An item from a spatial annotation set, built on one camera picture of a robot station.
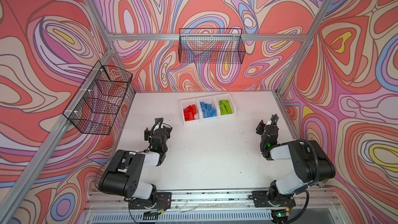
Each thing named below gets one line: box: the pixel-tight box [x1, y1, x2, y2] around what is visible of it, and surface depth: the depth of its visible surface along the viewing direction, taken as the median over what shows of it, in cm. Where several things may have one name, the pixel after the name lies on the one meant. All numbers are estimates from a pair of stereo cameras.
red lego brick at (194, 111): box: [189, 104, 197, 116], surface depth 103 cm
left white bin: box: [179, 98, 202, 126], surface depth 106 cm
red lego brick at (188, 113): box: [183, 105, 194, 122], surface depth 103 cm
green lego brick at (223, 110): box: [219, 103, 229, 116], surface depth 107 cm
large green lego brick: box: [221, 99, 233, 115], surface depth 110 cm
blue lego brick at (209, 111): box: [203, 102, 218, 118], surface depth 104 cm
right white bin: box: [213, 93, 236, 120], surface depth 107 cm
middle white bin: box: [196, 95, 218, 122], surface depth 106 cm
